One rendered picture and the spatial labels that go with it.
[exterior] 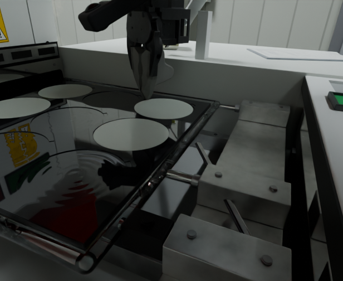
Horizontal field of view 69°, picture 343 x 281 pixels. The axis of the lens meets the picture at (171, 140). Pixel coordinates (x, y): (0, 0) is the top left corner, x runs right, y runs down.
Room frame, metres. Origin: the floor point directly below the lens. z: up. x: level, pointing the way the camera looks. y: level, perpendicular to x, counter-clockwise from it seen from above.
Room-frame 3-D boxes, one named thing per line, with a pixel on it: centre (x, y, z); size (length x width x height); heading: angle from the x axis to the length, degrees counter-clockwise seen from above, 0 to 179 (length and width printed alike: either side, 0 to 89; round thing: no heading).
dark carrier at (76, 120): (0.35, 0.15, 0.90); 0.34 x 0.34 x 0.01; 68
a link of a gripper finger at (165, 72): (0.45, 0.03, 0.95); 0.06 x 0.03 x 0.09; 128
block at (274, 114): (0.42, -0.16, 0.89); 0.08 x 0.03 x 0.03; 68
